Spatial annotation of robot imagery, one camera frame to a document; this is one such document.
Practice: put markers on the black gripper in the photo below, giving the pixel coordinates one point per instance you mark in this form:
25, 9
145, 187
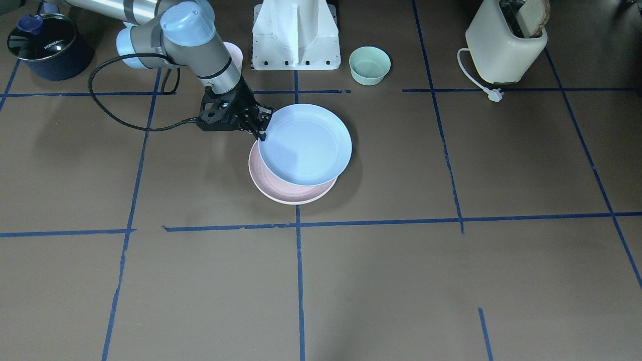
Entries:
244, 99

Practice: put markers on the blue plate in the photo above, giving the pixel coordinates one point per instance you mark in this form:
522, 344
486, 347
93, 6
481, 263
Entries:
306, 145

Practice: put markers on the pink plate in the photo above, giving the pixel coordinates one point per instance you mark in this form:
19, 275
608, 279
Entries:
278, 190

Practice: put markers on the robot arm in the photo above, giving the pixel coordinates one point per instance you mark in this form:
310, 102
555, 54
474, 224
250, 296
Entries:
182, 34

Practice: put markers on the pink bowl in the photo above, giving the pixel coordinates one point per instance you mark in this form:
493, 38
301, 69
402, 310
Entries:
236, 54

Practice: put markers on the green bowl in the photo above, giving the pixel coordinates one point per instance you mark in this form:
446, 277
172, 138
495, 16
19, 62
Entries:
369, 65

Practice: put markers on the dark blue saucepan with lid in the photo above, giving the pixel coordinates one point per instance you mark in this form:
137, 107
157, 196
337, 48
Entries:
51, 45

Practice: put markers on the cream toaster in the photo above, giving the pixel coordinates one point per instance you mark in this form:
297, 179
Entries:
500, 52

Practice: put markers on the slice of toast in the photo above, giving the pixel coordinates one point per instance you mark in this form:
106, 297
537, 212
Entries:
534, 15

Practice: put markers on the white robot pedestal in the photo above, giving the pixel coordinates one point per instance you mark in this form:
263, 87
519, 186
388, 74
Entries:
295, 36

